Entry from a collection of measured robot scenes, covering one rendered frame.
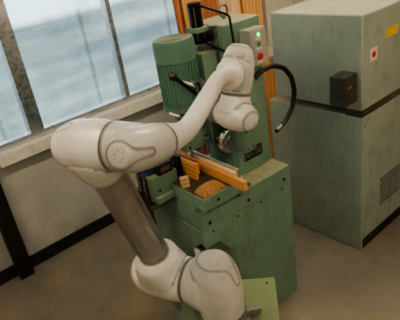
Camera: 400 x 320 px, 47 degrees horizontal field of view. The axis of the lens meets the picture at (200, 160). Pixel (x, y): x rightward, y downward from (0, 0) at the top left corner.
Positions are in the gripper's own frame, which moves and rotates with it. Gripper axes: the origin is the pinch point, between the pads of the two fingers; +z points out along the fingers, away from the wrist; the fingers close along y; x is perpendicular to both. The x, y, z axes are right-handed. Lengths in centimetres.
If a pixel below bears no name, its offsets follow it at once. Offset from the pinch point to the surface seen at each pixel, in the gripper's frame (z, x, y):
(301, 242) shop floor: 18, -149, -42
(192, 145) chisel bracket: 10.5, -24.8, -14.7
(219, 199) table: -13.8, -29.7, -30.9
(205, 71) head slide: 7.1, -11.9, 16.5
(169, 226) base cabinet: 19, -40, -55
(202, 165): 5.9, -31.1, -21.0
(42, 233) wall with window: 138, -43, -109
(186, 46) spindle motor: 5.3, 3.7, 20.7
